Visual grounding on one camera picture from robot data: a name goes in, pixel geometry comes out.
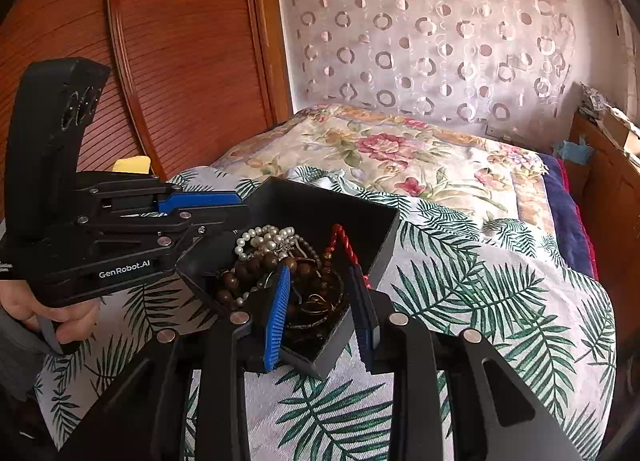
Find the cardboard box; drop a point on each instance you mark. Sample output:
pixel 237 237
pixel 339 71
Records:
pixel 620 131

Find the person's left forearm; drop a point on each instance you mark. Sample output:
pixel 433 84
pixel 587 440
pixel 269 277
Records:
pixel 20 356

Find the leaf print cloth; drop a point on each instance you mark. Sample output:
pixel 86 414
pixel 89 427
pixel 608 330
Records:
pixel 475 301

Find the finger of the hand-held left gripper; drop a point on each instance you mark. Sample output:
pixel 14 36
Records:
pixel 140 230
pixel 200 202

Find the light blue cloth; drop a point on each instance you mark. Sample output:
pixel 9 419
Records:
pixel 572 150

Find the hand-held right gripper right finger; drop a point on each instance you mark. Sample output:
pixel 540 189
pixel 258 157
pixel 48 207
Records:
pixel 364 321

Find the wooden bedside cabinet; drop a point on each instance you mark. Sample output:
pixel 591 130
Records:
pixel 605 181

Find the wooden wardrobe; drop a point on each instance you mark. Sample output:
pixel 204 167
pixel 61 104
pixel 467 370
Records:
pixel 175 41

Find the black jewelry box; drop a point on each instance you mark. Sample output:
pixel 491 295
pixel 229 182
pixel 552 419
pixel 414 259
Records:
pixel 370 221

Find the person's left hand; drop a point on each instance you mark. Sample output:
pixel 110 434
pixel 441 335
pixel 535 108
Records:
pixel 30 301

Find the dark blue blanket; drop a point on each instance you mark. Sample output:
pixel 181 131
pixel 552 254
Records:
pixel 570 221

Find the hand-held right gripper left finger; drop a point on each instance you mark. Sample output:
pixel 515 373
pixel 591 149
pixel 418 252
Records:
pixel 277 321

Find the sheer circle pattern curtain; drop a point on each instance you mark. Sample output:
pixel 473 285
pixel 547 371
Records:
pixel 425 16

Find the floral quilt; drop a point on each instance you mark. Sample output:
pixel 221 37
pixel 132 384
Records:
pixel 400 151

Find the silver bangle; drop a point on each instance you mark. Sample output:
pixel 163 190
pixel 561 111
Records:
pixel 320 324

